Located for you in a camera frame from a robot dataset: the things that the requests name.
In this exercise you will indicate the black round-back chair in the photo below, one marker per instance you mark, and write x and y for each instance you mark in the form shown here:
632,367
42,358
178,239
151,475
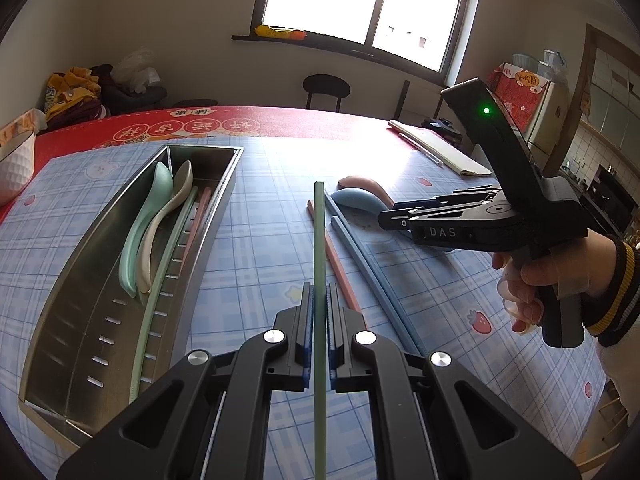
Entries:
326,84

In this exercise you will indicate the black kitchen appliance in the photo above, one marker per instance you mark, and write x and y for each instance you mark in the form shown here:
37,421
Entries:
607,200

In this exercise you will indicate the clear plastic containers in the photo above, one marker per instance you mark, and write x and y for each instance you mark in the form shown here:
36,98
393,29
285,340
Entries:
550,62

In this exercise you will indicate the beige spoon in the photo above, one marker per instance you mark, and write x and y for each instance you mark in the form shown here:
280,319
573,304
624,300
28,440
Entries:
165,220

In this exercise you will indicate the wooden stool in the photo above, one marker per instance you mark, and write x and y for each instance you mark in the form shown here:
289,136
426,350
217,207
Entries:
612,410

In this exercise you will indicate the yellow packet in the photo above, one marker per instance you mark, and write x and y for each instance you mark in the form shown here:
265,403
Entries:
277,32

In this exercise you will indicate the black round stool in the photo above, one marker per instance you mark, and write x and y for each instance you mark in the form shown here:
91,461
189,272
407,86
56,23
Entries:
195,103

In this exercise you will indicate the blue plaid bear mat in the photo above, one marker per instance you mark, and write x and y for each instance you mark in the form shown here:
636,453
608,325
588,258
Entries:
260,240

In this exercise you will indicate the clear plastic bag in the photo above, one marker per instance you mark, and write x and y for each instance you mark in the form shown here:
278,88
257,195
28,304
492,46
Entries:
135,67

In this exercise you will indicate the orange floral tissue pack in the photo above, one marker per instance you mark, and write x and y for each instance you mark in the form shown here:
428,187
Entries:
22,125

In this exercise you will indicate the pink chopstick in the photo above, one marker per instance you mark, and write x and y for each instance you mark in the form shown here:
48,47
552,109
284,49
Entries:
332,255
200,215

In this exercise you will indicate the wooden door frame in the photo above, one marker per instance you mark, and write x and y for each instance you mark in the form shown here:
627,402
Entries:
590,60

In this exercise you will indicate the clear pen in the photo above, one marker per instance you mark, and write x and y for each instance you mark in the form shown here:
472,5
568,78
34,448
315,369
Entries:
425,152

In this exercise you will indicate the pink spoon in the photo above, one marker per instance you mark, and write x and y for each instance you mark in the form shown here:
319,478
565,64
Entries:
360,182

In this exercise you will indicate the red printed tablecloth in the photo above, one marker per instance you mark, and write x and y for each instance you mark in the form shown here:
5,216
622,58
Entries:
280,120

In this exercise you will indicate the person's right forearm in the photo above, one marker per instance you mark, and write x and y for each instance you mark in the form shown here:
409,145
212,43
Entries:
620,300

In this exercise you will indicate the green chopstick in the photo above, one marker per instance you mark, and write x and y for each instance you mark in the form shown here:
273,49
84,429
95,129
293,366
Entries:
320,240
150,320

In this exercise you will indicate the green spoon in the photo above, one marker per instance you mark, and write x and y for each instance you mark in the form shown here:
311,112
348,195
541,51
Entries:
150,205

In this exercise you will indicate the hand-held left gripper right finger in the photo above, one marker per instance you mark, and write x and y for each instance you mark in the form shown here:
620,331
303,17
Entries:
334,340

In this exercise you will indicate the yellow and maroon clothes pile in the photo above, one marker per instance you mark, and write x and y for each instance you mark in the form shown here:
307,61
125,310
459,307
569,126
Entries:
70,95

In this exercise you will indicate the black pouch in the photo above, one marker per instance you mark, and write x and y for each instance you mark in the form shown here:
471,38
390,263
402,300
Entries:
442,127

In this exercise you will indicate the blue spoon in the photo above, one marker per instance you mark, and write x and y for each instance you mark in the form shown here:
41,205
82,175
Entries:
355,197

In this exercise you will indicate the beige notebook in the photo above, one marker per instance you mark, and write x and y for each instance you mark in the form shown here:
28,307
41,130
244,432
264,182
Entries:
445,147

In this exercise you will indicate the white textured bowl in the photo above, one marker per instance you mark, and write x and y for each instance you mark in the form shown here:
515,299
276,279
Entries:
17,170

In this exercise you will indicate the stainless steel utensil tray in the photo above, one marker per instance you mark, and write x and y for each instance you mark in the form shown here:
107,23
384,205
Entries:
75,320

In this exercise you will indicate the dark grey bag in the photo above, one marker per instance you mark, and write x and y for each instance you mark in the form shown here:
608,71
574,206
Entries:
135,100

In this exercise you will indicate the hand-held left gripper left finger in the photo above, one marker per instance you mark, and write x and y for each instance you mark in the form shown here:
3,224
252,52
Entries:
306,340

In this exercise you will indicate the white refrigerator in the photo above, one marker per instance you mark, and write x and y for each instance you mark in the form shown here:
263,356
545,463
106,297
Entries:
550,120

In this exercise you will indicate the person's right hand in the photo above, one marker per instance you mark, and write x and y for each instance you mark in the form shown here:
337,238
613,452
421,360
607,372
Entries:
535,272

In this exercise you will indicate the red gift bag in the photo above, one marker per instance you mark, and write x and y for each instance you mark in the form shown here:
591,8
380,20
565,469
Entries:
520,97

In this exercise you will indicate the blue chopstick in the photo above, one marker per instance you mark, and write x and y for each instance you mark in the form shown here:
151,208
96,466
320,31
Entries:
336,206
370,280

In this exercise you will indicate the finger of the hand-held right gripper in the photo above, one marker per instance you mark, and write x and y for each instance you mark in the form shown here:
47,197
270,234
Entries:
450,197
400,221

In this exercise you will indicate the dark wooden chair frame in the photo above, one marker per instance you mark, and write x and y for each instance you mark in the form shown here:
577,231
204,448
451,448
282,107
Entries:
403,100

